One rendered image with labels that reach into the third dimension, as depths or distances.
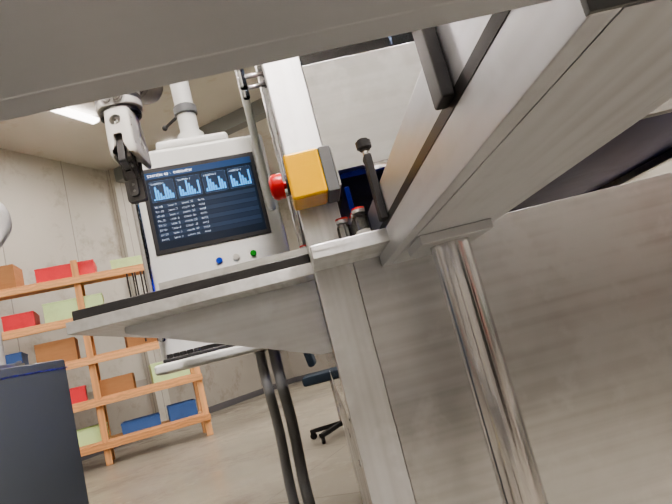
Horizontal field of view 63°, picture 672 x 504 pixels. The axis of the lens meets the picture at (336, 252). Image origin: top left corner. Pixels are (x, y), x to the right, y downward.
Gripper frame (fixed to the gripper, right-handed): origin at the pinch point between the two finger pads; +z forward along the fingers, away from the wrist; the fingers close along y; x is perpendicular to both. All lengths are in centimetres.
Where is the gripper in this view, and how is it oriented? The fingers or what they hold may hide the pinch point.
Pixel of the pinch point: (136, 191)
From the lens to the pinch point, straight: 108.5
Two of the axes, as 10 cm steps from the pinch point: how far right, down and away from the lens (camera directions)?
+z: 2.5, 9.6, -1.5
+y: -0.3, 1.6, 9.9
